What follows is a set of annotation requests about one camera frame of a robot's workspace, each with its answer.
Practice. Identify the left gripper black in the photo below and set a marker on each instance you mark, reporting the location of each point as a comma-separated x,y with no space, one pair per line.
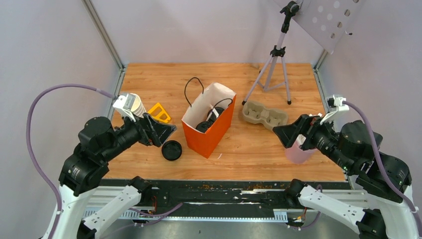
153,132

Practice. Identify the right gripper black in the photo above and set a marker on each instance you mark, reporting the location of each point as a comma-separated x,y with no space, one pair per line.
303,123

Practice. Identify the black coffee cup lid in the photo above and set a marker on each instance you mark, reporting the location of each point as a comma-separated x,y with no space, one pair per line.
204,126

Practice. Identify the orange paper bag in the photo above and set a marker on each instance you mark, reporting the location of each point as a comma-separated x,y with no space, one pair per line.
214,95

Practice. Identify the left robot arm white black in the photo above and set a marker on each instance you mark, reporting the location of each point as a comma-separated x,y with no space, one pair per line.
83,171

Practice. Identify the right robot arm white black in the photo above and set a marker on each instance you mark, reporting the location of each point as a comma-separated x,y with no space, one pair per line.
385,178

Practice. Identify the yellow triangular plastic piece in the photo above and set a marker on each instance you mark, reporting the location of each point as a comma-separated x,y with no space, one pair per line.
159,113

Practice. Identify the pink holder with white straws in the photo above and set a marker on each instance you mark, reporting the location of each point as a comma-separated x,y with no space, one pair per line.
295,154

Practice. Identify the stack of white paper cups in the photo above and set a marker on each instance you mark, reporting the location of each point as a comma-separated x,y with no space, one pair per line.
135,105

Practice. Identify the brown cardboard cup carrier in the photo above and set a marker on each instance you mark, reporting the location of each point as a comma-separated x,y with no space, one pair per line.
257,113

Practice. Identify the perforated grey metal panel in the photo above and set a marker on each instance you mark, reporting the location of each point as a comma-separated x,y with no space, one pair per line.
326,21

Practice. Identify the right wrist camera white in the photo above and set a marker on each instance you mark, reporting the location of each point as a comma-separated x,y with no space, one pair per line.
337,108

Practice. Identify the silver camera tripod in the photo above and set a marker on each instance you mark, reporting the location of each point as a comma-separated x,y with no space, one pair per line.
278,52

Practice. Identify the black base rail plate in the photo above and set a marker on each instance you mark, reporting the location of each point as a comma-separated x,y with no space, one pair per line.
253,199

